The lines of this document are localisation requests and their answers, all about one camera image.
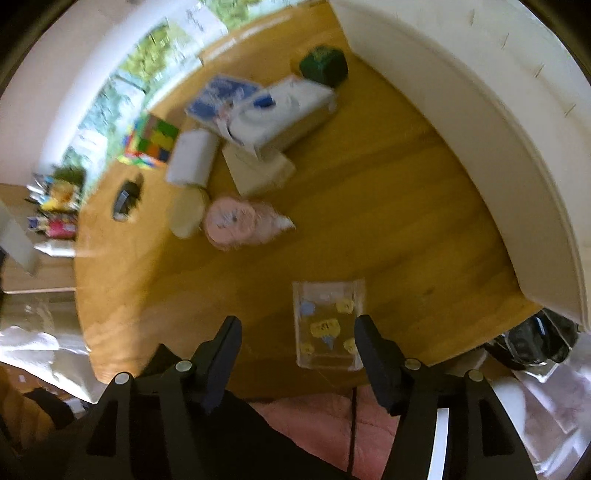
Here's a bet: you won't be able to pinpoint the pink correction tape dispenser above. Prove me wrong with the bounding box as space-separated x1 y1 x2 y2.
204 197 296 250

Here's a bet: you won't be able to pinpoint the beige angular small box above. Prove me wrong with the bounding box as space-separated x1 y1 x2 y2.
221 143 296 198

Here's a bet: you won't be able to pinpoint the white 33W charger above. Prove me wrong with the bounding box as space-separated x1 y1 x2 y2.
166 129 221 188

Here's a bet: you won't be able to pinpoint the multicolour Rubik's cube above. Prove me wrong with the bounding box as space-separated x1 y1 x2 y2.
118 112 180 169

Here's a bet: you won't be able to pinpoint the white instant camera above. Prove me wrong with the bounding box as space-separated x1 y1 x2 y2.
216 76 337 158

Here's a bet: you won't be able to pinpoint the white plastic storage bin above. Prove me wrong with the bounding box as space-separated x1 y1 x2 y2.
332 1 590 326

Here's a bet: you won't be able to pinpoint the person's right hand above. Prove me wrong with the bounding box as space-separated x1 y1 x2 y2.
252 385 400 479

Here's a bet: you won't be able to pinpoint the black power adapter plug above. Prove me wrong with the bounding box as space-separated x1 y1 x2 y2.
112 173 143 222

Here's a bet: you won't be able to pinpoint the pink tube bottle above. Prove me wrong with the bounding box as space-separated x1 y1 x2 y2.
27 214 78 240

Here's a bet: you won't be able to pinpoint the blue dental floss box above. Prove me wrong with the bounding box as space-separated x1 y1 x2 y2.
185 75 263 131

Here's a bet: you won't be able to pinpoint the grape print cardboard sheets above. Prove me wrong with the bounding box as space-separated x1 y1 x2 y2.
63 1 297 192

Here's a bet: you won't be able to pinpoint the green perfume bottle gold cap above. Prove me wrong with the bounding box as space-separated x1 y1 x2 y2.
298 45 349 88

